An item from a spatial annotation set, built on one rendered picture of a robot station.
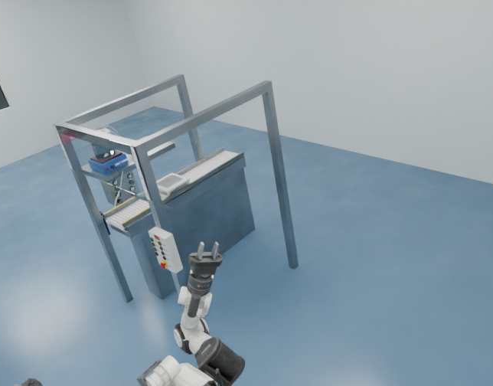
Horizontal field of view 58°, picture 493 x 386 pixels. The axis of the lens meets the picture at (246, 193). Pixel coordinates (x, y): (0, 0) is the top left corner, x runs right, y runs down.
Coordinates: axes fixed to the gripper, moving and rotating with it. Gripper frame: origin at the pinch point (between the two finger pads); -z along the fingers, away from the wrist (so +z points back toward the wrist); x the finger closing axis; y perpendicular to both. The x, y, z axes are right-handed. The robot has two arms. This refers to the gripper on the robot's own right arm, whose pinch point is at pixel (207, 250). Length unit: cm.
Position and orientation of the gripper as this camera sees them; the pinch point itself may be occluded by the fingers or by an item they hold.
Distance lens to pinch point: 158.5
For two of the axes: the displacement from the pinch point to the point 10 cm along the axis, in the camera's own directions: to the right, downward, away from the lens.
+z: -2.4, 8.5, 4.7
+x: -9.1, -0.4, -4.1
